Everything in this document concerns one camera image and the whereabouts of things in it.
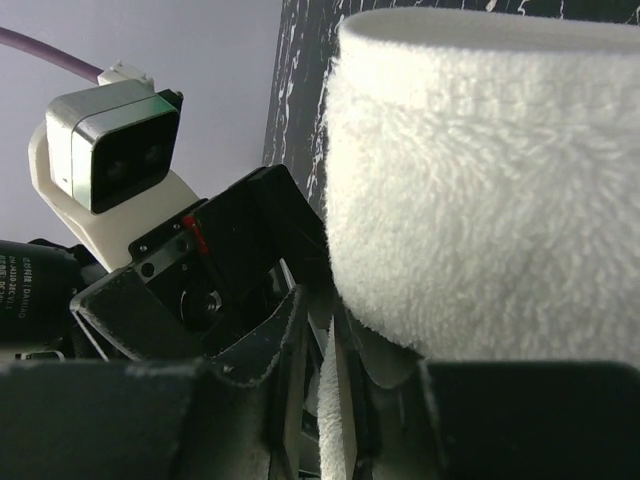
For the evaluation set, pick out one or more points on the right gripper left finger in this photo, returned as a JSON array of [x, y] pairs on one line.
[[237, 416]]

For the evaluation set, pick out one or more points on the large white towel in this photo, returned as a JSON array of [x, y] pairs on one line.
[[482, 190]]

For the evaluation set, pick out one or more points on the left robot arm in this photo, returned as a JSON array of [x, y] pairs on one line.
[[39, 280]]

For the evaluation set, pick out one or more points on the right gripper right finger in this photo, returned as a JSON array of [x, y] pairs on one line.
[[405, 417]]

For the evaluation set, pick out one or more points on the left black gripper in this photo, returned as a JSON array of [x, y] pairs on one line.
[[207, 276]]

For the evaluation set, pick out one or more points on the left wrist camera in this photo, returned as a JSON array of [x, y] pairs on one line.
[[101, 160]]

